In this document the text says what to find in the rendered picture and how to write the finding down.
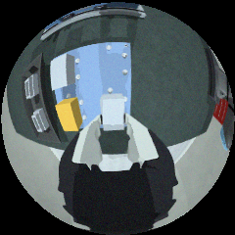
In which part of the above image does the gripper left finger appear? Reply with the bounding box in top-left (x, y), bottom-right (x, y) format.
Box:
top-left (58, 114), bottom-right (103, 193)

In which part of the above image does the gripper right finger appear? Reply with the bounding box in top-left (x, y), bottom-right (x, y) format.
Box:
top-left (124, 113), bottom-right (178, 187)

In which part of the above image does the yellow block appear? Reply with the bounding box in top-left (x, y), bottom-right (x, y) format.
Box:
top-left (55, 97), bottom-right (83, 131)

